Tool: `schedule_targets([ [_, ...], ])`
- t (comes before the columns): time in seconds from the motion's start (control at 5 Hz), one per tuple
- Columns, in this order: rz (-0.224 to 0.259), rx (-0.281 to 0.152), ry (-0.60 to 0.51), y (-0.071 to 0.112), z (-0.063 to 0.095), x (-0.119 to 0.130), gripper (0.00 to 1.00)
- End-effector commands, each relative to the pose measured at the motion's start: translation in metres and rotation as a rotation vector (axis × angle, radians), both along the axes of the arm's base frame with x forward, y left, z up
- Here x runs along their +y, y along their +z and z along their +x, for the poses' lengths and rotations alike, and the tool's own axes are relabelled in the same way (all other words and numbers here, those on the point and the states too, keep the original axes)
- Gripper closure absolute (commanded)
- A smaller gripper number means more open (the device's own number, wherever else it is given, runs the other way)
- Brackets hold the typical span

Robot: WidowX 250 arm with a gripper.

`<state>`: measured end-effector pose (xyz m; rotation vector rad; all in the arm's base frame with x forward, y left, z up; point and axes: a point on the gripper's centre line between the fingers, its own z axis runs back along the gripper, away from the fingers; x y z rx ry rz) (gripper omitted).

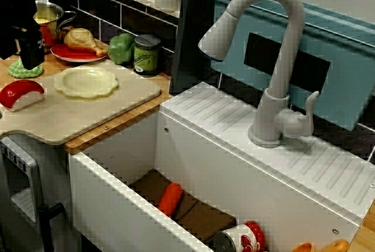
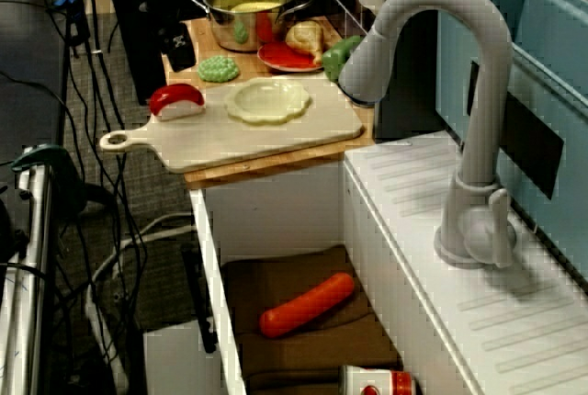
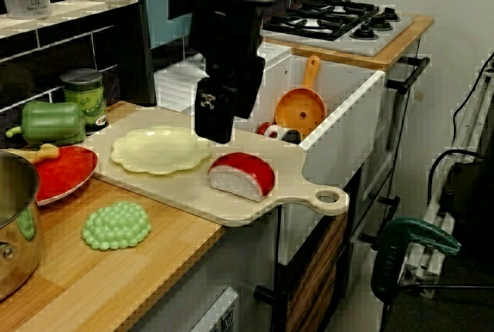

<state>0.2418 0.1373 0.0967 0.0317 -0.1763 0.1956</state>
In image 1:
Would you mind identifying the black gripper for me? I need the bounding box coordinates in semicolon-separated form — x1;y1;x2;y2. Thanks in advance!
0;0;45;71

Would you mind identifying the green toy grape bunch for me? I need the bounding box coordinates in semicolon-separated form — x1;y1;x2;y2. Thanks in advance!
8;60;45;79

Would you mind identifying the red white sushi toy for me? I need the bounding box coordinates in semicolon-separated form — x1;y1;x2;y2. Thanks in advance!
0;79;45;113

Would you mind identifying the steel cooking pot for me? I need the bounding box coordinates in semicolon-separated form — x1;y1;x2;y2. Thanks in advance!
32;1;77;48

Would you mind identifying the red plate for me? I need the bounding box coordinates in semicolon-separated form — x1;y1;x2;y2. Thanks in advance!
50;43;109;63

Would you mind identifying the toy chicken drumstick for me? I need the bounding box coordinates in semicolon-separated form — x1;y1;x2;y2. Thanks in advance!
63;28;108;57

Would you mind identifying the cream flower-shaped plate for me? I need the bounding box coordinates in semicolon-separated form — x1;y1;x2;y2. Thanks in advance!
54;67;120;99

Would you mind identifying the green toy bell pepper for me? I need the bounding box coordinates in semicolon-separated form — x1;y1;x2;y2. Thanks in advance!
108;32;136;66

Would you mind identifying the light wooden cutting board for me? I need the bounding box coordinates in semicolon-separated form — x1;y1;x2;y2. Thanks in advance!
0;58;162;147

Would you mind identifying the green pea can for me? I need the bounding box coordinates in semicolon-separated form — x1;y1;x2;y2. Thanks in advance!
134;35;162;77

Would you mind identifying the grey dispenser panel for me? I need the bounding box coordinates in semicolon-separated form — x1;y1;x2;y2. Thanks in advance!
0;136;45;235

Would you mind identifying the white toy sink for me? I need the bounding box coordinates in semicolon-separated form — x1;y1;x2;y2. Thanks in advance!
67;81;370;252

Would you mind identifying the orange toy carrot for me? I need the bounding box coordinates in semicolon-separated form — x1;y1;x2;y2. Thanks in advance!
158;182;184;217

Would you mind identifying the brown cloth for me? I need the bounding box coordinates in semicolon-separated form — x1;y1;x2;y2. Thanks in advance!
128;169;237;244

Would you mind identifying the grey toy faucet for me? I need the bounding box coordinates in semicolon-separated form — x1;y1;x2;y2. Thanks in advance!
197;0;321;149

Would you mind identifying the red white tomato can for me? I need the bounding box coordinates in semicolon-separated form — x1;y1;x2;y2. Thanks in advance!
213;220;267;252

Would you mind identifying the teal plastic box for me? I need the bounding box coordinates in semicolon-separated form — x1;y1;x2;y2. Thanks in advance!
209;0;375;132

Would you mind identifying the orange toy pan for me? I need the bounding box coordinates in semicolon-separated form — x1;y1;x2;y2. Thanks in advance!
291;239;350;252

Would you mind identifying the wooden stove countertop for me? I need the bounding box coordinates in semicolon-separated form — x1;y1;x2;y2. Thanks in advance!
348;213;375;252

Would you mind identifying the dark vertical post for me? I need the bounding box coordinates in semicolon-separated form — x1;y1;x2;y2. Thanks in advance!
169;0;225;94

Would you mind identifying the black cabinet handle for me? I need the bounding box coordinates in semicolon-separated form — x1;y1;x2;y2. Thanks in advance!
37;203;65;252

